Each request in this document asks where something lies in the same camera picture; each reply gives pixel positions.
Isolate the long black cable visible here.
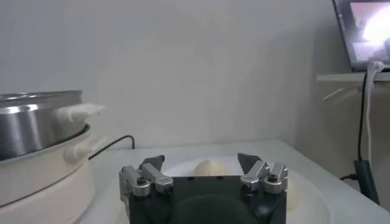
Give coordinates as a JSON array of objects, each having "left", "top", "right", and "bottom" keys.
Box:
[{"left": 357, "top": 71, "right": 369, "bottom": 161}]

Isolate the steel steamer basket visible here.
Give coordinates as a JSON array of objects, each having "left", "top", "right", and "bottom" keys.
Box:
[{"left": 0, "top": 90, "right": 106, "bottom": 161}]

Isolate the white steamed baozi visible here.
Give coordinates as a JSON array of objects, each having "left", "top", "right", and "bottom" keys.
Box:
[{"left": 194, "top": 159, "right": 228, "bottom": 177}]

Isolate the black pot power cable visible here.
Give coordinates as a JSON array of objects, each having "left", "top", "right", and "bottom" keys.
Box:
[{"left": 88, "top": 135, "right": 136, "bottom": 161}]

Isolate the white cable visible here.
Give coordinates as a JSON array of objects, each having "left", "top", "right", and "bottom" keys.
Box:
[{"left": 364, "top": 60, "right": 385, "bottom": 165}]

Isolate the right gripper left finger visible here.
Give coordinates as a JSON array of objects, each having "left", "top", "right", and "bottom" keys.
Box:
[{"left": 119, "top": 155, "right": 174, "bottom": 203}]

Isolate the white round plate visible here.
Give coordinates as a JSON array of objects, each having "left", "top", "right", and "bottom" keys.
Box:
[{"left": 161, "top": 156, "right": 332, "bottom": 224}]

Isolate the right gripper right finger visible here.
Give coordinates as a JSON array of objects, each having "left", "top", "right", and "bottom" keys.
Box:
[{"left": 237, "top": 152, "right": 289, "bottom": 195}]

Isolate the white electric steamer pot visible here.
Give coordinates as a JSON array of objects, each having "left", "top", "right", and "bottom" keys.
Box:
[{"left": 0, "top": 124, "right": 107, "bottom": 224}]

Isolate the open laptop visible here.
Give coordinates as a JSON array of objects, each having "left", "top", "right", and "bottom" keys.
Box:
[{"left": 331, "top": 0, "right": 390, "bottom": 72}]

